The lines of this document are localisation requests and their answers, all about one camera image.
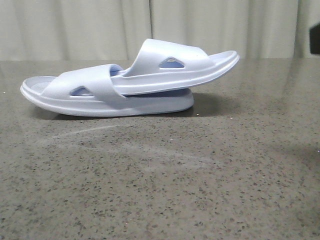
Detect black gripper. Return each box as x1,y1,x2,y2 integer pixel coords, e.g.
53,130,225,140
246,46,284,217
309,23,320,53

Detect beige curtain backdrop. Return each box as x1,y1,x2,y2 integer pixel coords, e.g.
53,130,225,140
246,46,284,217
0,0,320,61

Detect light blue slipper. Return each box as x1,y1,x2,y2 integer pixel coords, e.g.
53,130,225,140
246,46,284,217
110,39,239,95
20,64,194,117

